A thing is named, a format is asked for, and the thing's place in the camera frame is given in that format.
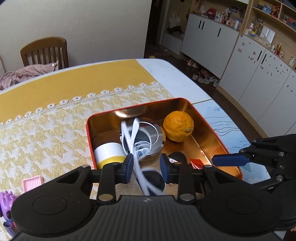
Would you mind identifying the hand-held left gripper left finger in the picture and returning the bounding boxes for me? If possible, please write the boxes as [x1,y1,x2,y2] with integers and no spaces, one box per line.
[55,154,134,204]

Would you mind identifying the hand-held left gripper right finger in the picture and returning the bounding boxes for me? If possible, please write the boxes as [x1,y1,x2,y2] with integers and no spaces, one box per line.
[160,154,238,204]

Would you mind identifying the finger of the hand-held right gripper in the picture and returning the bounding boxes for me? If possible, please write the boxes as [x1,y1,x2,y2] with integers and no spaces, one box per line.
[212,148,255,166]
[252,134,296,151]

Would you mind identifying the small black blue-label bottle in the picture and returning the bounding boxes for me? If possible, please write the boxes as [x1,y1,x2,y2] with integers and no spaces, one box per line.
[166,152,188,165]

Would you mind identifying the white and yellow bottle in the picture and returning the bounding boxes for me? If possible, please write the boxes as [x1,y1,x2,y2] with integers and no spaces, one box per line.
[93,142,126,169]

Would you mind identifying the red metal tin box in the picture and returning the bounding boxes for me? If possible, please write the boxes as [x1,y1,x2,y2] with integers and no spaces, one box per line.
[86,98,243,181]

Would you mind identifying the red foil packet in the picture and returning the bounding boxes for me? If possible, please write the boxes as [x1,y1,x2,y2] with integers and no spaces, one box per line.
[190,158,204,169]

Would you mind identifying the white sunglasses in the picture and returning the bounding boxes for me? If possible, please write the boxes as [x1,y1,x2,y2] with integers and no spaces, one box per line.
[121,118,166,196]

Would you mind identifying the round silver tin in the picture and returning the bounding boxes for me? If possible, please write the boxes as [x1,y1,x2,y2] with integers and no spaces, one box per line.
[120,123,166,161]

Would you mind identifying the orange fruit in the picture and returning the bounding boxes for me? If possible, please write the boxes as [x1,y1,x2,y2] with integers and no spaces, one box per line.
[163,111,194,141]

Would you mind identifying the small pink tray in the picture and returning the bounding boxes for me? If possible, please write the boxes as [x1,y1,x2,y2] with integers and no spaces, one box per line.
[22,175,43,192]

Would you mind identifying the purple toy figure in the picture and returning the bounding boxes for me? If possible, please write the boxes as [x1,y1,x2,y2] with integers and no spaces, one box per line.
[0,191,19,237]

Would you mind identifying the long white sticker cabinet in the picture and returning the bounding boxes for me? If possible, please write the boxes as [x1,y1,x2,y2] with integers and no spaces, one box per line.
[218,35,296,137]

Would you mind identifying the row of shoes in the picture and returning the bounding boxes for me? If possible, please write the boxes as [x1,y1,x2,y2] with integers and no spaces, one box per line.
[183,58,220,87]

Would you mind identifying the wooden open shelving unit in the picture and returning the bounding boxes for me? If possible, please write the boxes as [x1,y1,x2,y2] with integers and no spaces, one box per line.
[240,0,296,70]

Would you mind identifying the yellow houndstooth table mat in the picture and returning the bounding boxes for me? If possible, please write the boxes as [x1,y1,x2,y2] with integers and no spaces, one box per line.
[0,58,176,241]

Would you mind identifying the white low two-door cabinet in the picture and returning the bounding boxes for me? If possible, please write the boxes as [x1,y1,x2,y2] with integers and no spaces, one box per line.
[180,13,240,61]

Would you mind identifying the group of counter ornaments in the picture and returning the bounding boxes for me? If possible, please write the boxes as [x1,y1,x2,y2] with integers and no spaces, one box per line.
[194,0,245,29]

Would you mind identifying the pink clothing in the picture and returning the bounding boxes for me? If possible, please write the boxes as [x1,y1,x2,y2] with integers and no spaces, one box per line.
[0,61,59,91]

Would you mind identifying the white tote bag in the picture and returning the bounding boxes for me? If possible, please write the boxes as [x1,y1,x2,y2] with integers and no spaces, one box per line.
[169,11,181,29]

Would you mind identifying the wooden chair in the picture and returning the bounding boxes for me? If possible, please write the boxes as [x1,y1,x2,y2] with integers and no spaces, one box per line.
[20,37,69,70]

